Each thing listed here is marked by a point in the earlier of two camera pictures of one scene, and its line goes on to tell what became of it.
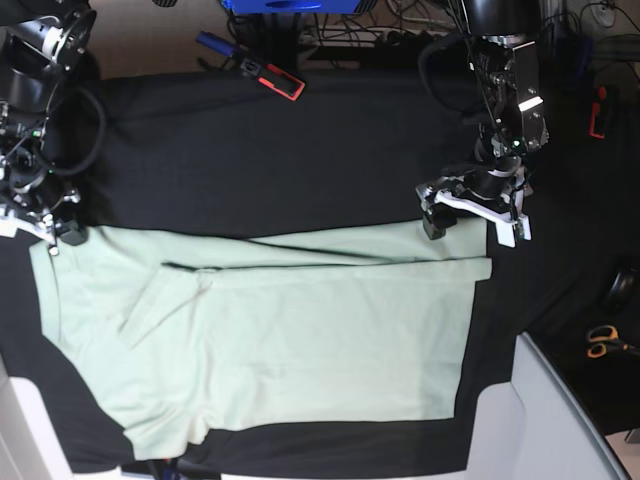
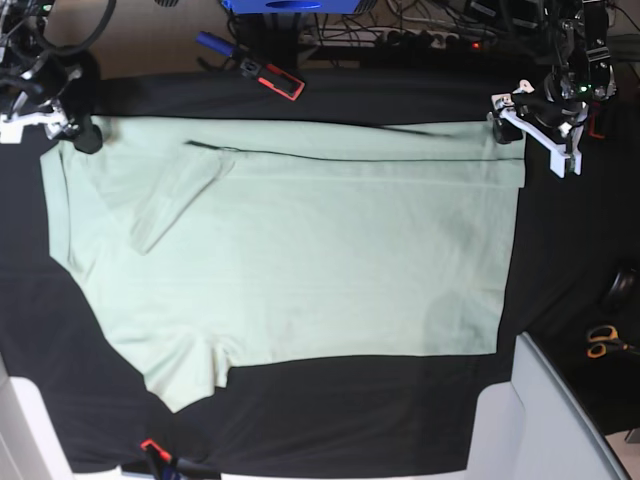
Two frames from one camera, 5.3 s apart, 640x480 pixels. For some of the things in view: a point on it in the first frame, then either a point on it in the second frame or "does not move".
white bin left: [29, 446] does not move
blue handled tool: [216, 43] does not move
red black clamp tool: [274, 79] does not move
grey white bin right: [535, 427] does not move
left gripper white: [40, 225] to [57, 122]
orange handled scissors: [604, 340] does not move
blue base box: [291, 7] does not move
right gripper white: [506, 216] to [555, 126]
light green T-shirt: [176, 333] to [213, 244]
